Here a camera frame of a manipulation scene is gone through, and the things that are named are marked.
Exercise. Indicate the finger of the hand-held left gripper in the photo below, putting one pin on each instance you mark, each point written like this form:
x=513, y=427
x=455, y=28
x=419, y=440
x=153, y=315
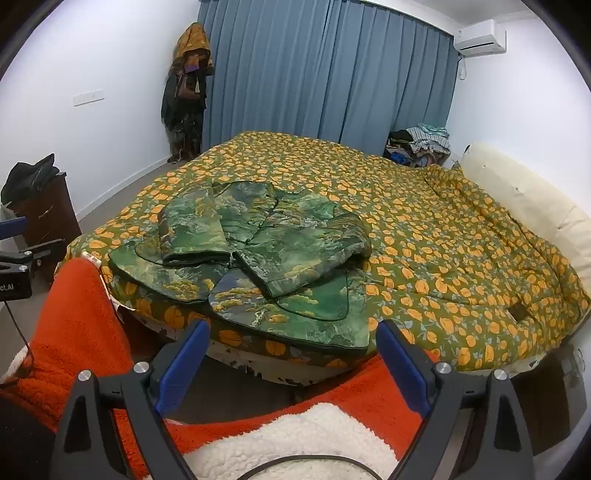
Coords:
x=13, y=228
x=32, y=258

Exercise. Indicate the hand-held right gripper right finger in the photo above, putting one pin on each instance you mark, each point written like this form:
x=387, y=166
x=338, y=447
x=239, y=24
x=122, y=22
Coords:
x=406, y=369

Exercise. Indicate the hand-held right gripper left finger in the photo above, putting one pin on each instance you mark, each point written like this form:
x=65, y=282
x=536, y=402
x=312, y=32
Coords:
x=182, y=364

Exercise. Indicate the green landscape print padded jacket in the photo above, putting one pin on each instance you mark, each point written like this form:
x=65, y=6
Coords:
x=277, y=230

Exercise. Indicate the coat stand with hanging clothes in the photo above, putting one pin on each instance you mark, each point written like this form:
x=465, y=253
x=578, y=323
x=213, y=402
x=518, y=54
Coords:
x=187, y=92

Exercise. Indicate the pile of clothes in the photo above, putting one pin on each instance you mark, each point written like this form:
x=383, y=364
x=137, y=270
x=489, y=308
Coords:
x=418, y=143

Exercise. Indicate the dark wooden cabinet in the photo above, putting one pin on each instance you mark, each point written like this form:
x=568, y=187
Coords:
x=48, y=217

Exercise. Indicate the black cloth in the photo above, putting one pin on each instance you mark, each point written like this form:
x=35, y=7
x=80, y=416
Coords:
x=27, y=177

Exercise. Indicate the green quilt with orange flowers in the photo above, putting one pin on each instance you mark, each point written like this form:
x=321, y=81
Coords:
x=438, y=230

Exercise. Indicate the cream padded headboard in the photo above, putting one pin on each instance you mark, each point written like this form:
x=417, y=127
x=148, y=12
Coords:
x=531, y=198

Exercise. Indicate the blue curtain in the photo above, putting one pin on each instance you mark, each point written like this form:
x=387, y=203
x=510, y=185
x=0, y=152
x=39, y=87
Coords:
x=323, y=69

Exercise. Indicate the white air conditioner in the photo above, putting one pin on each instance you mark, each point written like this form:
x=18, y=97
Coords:
x=480, y=37

